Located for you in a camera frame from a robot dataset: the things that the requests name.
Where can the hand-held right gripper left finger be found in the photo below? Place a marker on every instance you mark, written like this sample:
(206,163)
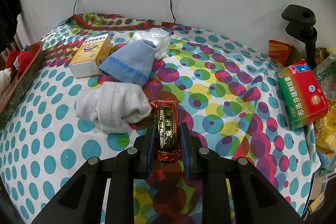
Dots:
(151,146)

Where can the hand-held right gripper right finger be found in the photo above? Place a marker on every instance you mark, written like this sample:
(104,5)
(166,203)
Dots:
(185,151)

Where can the red black candy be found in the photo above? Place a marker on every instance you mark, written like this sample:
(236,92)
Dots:
(166,129)

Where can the large white sock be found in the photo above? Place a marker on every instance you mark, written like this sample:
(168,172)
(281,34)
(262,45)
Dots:
(113,108)

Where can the yellow cartoon medicine box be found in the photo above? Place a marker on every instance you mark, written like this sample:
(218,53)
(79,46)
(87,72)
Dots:
(90,56)

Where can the clear plastic bag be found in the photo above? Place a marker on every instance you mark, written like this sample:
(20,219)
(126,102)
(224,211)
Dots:
(155,37)

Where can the round red worn tray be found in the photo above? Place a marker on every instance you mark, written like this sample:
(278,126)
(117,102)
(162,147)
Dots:
(23,82)

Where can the green and red medicine box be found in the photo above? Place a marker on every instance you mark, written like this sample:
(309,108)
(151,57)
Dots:
(302,98)

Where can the orange snack packet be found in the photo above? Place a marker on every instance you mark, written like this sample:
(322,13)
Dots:
(279,52)

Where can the plastic bag of yellow packets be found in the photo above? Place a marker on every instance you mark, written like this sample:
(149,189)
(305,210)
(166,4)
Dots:
(326,134)

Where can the black clamp stand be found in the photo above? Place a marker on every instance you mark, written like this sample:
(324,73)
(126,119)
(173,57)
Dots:
(299,16)

